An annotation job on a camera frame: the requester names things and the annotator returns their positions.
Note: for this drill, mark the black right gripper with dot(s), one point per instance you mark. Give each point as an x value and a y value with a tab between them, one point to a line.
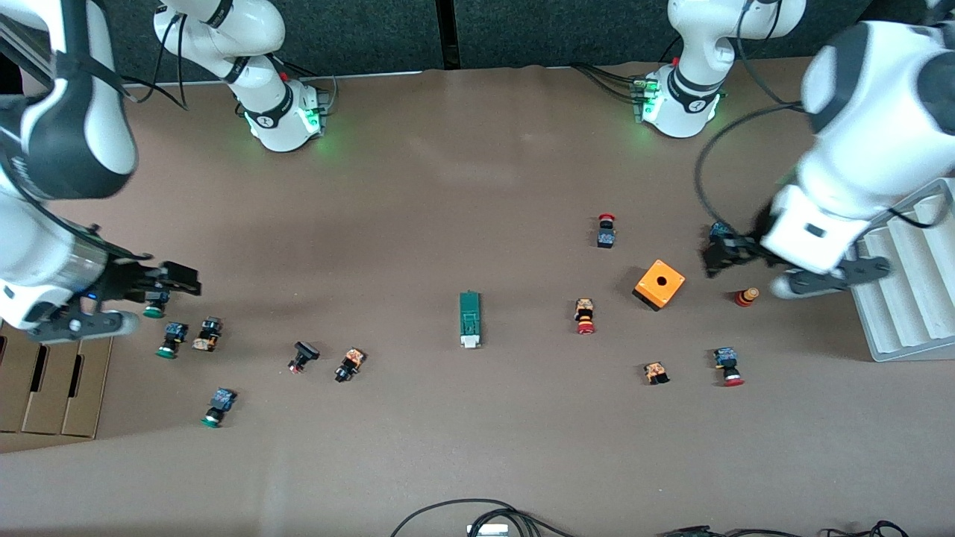
121	282

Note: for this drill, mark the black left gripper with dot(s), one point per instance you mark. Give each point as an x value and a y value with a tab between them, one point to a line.
739	248

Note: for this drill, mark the green load switch white lever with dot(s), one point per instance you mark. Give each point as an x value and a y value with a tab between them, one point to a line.
470	317

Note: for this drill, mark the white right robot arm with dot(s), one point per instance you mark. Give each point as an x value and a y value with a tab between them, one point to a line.
112	134

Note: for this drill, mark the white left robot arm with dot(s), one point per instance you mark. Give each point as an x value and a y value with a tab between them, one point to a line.
880	89

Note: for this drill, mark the red mushroom button blue base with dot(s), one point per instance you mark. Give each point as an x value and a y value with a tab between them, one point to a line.
720	230
726	362

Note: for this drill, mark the green mushroom button blue base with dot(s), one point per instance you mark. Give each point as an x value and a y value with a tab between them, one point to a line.
154	309
222	400
174	333

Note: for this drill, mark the red yellow button head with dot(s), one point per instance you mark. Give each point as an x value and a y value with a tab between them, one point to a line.
746	297

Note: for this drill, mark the small red button blue base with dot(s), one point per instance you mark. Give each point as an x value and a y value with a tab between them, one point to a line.
606	237

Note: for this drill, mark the small orange contact block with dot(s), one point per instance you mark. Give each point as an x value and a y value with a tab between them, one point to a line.
656	372

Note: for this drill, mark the red button orange base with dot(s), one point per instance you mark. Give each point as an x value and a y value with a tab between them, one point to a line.
584	313

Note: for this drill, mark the black flat button red base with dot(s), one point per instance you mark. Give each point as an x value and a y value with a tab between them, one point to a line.
306	350

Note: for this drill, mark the brown cardboard box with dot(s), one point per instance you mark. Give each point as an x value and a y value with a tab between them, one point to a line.
45	388

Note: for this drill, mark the white ribbed plastic tray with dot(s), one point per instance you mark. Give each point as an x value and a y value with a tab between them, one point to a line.
918	298

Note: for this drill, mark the brown paper table cover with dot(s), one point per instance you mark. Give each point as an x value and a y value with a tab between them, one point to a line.
477	432

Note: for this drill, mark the small white device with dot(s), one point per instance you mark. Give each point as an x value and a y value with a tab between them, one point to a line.
489	530

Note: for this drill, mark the black selector switch orange base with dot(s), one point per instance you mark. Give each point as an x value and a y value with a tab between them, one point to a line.
207	337
351	362

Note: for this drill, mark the orange button enclosure box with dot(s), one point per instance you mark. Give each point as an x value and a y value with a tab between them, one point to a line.
659	283

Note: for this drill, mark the grey aluminium frame rail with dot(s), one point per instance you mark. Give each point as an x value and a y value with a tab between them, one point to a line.
22	45

